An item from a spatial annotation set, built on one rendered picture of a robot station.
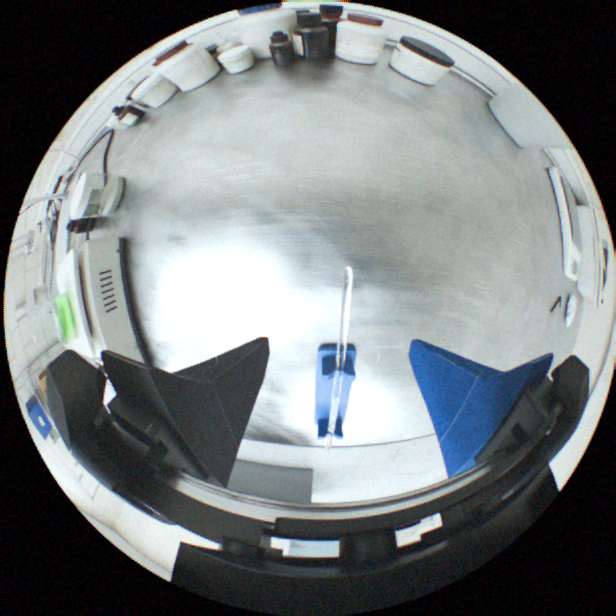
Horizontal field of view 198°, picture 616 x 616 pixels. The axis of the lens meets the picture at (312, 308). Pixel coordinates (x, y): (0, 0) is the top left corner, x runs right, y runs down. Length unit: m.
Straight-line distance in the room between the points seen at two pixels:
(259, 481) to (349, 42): 0.58
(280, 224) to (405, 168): 0.12
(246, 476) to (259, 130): 0.43
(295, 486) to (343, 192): 0.37
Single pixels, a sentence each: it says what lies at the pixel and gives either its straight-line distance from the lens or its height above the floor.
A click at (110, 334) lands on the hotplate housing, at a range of 0.26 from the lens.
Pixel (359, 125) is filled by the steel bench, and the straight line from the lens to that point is 0.20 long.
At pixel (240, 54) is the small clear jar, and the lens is 0.29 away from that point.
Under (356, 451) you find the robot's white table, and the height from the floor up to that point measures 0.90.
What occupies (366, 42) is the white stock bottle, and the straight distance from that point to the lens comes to 0.28.
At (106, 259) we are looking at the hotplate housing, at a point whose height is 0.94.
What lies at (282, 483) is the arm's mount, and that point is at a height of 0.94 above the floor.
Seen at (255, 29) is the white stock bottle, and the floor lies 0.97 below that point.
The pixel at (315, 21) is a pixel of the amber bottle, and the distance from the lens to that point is 0.28.
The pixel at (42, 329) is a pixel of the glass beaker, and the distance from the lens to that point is 0.25.
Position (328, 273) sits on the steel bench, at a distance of 0.16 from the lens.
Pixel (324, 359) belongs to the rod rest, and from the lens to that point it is 0.17.
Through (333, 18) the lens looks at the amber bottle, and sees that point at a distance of 0.33.
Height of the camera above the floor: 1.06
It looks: 72 degrees down
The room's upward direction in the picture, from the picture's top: 174 degrees counter-clockwise
